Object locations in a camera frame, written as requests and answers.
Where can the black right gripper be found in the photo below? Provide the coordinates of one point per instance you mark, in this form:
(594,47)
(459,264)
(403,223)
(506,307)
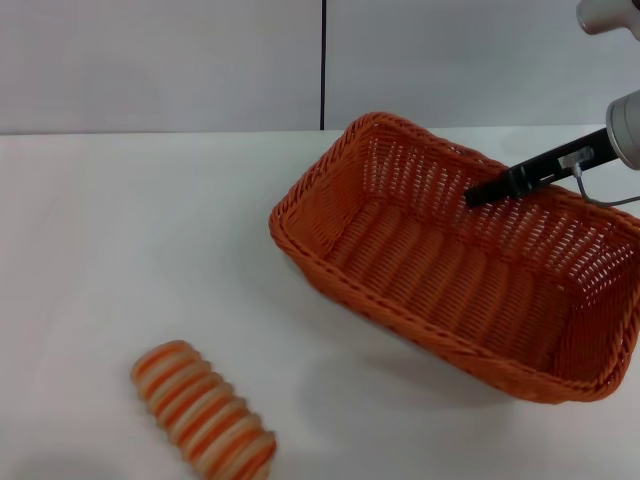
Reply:
(550,162)

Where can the orange woven plastic basket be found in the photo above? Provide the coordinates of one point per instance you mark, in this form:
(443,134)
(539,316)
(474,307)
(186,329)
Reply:
(440,280)

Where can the orange white striped bread toy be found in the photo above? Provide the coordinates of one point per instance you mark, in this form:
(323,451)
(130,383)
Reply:
(205,415)

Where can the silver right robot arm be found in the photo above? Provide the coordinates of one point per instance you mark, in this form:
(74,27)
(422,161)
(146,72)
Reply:
(625,125)

